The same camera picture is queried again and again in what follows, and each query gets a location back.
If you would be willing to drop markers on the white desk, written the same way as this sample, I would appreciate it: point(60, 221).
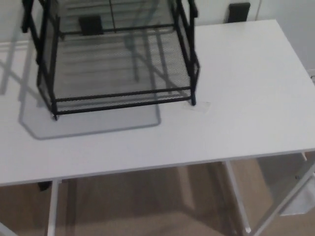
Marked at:
point(246, 73)

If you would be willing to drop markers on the black rectangular bracket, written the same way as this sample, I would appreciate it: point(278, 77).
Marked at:
point(90, 25)
point(239, 12)

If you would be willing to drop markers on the black metal file rack frame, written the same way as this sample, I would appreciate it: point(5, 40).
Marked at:
point(25, 23)

